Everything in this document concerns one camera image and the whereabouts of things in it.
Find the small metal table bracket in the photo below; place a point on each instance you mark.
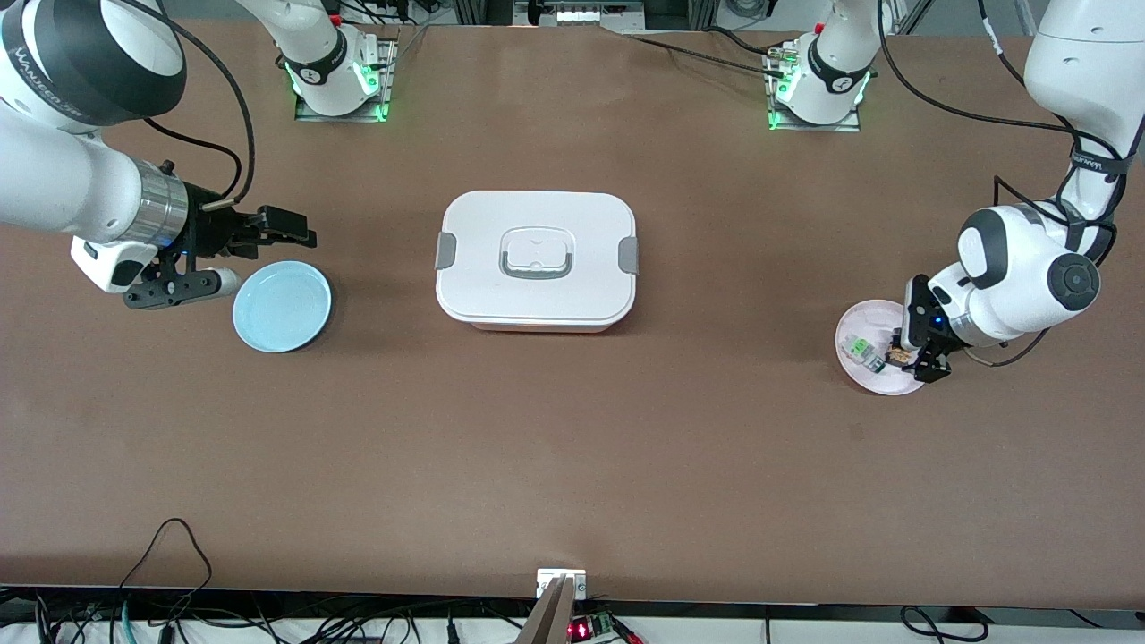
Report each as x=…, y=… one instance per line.
x=547, y=580

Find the light blue plate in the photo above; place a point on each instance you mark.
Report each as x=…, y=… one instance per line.
x=282, y=307

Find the green and white switch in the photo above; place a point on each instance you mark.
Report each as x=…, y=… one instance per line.
x=860, y=349

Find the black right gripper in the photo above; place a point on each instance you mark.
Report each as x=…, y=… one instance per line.
x=209, y=233

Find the white lidded lunch box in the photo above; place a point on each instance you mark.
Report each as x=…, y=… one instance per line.
x=537, y=295

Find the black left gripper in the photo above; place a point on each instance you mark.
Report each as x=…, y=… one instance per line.
x=919, y=324

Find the orange and black switch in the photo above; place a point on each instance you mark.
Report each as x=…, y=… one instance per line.
x=899, y=359

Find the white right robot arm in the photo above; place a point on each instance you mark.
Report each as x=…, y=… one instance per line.
x=54, y=179

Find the slanted metal bar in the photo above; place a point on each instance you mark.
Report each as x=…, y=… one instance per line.
x=546, y=622

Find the white round plate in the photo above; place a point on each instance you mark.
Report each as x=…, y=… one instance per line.
x=859, y=317

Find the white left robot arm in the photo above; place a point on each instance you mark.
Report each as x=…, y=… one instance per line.
x=1020, y=268

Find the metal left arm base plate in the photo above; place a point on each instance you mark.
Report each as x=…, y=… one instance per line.
x=778, y=125

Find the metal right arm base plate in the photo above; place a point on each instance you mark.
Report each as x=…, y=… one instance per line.
x=391, y=67

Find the module with red display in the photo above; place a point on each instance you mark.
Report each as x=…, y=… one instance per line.
x=586, y=629

